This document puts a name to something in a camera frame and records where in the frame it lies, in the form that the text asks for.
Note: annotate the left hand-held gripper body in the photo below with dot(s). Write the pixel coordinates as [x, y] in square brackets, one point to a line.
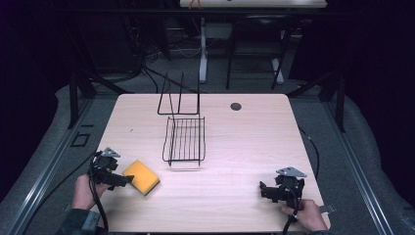
[105, 162]

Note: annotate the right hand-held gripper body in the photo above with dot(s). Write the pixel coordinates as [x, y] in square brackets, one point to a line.
[289, 186]

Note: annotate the yellow sponge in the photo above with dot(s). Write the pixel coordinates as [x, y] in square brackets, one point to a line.
[141, 177]

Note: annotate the person's left hand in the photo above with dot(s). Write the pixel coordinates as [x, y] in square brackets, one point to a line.
[83, 193]

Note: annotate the person's right hand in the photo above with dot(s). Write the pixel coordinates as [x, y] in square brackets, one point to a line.
[308, 216]

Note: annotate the dark round table grommet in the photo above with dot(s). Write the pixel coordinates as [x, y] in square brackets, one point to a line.
[235, 106]

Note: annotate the black chair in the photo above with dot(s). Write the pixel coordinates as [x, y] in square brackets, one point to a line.
[257, 36]

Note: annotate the white background desk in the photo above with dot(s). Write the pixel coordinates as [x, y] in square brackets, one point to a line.
[254, 3]

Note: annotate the aluminium floor rail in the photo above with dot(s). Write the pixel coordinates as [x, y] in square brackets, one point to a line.
[359, 169]
[45, 169]

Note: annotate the black metal frame post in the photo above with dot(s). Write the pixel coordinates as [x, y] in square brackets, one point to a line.
[73, 101]
[340, 104]

